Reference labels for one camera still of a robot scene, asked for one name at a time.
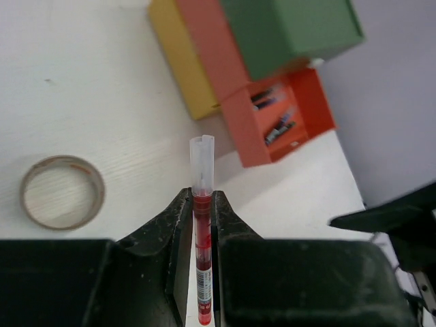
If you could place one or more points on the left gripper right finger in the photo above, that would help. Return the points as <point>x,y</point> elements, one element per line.
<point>215,258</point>

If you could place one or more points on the black pen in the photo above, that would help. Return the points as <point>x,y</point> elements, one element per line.
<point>271,92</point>

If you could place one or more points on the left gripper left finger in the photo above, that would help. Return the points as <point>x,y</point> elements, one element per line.
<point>177,281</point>

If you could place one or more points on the large tape roll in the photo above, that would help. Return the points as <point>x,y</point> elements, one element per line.
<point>62,192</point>

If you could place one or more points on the green drawer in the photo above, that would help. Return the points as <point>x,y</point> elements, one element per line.
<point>274,61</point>

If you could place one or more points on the orange drawer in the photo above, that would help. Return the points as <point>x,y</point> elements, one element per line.
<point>248,128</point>

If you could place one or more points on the green drawer cabinet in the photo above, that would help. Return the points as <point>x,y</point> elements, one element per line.
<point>210,45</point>

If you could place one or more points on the purple pen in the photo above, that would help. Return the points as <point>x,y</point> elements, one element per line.
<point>284,124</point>

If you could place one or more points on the red pen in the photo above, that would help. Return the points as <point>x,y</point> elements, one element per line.
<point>202,152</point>

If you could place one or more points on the blue pen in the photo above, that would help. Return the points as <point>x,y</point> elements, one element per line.
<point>268,101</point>

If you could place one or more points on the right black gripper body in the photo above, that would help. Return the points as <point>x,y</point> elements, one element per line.
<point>408,221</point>

